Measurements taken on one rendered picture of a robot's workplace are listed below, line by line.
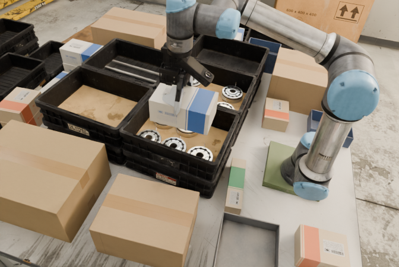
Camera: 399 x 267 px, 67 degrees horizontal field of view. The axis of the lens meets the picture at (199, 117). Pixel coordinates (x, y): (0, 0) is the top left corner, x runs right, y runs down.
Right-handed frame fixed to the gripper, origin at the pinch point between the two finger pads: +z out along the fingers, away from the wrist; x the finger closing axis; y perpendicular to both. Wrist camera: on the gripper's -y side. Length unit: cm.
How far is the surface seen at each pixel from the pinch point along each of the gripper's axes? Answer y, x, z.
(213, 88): 0, -48, 28
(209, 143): -8.3, -11.0, 28.5
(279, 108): -35, -51, 34
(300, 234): -48, 14, 34
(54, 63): 136, -92, 73
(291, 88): -38, -61, 27
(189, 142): 0.1, -8.7, 28.5
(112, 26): 70, -75, 21
